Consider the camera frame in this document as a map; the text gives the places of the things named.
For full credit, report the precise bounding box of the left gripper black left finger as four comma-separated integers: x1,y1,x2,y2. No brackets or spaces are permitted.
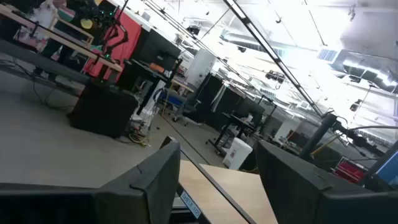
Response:
95,136,182,224

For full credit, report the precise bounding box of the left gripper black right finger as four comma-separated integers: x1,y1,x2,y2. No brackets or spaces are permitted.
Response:
256,140,371,224

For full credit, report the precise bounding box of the white shelf label sticker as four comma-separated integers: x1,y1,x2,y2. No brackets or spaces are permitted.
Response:
179,189,202,219

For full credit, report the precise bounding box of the red storage bin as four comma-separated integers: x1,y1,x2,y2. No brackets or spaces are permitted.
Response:
331,159,368,184

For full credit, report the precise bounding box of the white floor box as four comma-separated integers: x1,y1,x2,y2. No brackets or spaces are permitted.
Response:
221,137,254,171

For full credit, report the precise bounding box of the blue chair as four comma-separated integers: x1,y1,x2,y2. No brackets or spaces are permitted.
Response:
157,88,200,124

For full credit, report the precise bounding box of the black floor cabinet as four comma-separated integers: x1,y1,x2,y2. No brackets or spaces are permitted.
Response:
67,81,140,139

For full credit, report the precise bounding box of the small black table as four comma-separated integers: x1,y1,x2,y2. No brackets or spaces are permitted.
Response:
206,111,261,157

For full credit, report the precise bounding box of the monitor with blue screen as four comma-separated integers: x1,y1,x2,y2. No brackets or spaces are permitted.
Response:
363,141,398,192

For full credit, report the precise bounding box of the black partition panel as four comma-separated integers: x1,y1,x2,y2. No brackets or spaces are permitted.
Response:
183,72,267,128

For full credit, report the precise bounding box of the orange box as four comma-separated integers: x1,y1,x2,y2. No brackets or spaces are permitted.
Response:
149,62,166,73

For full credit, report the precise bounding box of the black desk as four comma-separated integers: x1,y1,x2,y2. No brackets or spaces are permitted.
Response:
118,58,184,116

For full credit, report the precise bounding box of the white pillar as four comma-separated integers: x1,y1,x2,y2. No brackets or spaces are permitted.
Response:
185,49,218,88

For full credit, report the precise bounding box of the large black monitor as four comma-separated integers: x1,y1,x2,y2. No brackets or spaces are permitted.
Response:
132,28,182,73

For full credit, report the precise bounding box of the red partition panel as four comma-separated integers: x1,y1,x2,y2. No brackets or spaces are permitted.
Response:
82,8,143,82

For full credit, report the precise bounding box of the person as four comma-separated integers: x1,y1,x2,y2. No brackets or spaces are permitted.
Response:
30,0,77,83

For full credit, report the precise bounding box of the long wooden table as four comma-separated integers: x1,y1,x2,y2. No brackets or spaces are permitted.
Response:
0,3,124,74

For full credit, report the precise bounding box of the teal bowl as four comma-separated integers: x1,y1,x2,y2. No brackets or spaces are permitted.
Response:
57,7,76,22

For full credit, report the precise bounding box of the yellow cable bundle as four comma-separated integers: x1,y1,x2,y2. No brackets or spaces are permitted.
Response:
128,129,152,147

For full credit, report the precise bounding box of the wooden shelf with black frame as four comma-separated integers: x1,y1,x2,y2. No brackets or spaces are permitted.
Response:
169,149,279,224

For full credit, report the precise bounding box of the black frame post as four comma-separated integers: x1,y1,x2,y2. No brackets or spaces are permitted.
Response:
297,113,340,161

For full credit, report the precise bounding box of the black overhead frame bar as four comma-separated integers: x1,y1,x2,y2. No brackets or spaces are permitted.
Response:
222,0,326,118

